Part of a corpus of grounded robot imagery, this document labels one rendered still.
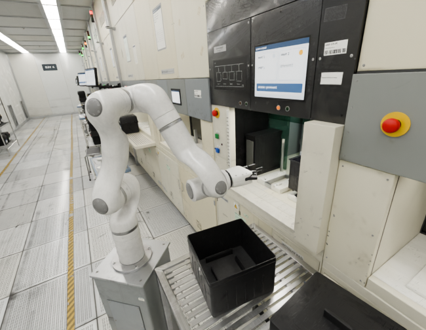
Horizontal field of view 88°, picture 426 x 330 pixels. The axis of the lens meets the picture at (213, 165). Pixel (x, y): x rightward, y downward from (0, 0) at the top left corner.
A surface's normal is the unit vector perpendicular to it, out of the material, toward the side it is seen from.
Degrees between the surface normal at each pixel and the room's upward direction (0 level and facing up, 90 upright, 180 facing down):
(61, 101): 90
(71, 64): 90
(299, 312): 7
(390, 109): 90
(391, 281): 0
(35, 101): 90
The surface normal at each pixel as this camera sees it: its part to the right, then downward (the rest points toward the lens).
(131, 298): -0.25, 0.38
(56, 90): 0.51, 0.30
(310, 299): -0.13, -0.95
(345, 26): -0.86, 0.24
